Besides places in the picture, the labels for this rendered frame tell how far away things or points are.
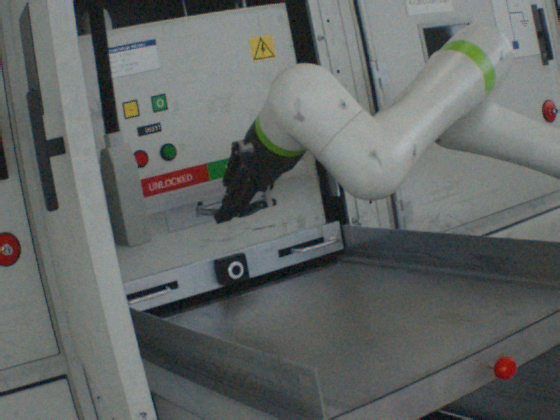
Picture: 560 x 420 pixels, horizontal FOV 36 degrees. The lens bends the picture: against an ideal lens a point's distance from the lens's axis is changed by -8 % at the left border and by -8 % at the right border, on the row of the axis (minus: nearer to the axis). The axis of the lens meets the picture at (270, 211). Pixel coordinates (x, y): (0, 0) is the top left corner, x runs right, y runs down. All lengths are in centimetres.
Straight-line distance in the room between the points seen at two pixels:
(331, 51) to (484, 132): 38
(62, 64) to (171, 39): 79
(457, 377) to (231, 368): 31
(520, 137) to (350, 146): 55
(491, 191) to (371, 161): 90
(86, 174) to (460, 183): 123
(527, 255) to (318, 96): 47
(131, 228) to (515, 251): 66
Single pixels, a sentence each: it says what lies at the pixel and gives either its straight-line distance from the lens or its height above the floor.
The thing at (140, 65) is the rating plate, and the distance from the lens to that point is 173.
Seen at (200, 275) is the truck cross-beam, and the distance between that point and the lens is 177.
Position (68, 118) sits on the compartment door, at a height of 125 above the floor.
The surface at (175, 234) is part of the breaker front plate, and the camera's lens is 175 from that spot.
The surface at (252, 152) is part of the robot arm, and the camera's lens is 141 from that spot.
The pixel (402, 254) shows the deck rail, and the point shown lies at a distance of 179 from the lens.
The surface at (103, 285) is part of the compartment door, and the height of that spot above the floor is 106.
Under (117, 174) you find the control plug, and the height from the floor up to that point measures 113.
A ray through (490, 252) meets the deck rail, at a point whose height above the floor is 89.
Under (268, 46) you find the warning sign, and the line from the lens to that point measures 186.
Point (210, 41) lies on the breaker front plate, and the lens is 180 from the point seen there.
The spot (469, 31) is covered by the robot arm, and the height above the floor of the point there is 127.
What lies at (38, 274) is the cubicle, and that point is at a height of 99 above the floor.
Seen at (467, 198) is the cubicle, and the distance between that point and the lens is 209.
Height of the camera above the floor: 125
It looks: 9 degrees down
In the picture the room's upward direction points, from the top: 10 degrees counter-clockwise
